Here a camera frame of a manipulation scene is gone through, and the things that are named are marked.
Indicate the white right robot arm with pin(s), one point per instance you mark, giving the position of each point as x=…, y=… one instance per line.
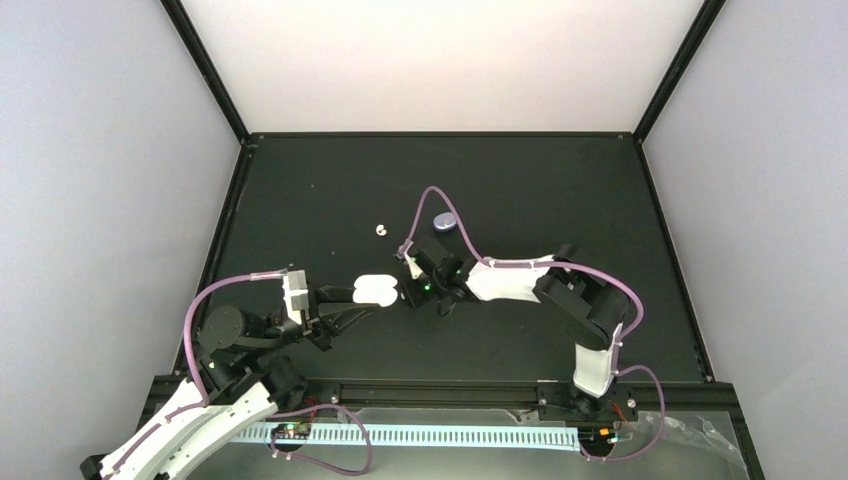
x=592, y=308

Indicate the light blue slotted cable duct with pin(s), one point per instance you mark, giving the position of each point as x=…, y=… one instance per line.
x=557, y=438

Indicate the lavender earbud charging case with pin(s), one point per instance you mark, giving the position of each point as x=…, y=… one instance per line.
x=444, y=222

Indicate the black frame rail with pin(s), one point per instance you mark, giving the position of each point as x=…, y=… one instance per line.
x=551, y=398

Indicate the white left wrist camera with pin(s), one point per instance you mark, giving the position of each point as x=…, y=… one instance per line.
x=296, y=296

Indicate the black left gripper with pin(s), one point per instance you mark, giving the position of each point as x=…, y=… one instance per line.
x=325, y=305

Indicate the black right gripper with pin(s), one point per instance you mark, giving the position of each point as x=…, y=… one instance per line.
x=413, y=298

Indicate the small circuit board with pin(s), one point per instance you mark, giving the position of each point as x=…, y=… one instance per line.
x=291, y=432

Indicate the white oval charging case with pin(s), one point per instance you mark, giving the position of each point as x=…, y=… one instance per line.
x=379, y=289

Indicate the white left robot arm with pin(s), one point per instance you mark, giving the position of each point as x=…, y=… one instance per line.
x=239, y=374

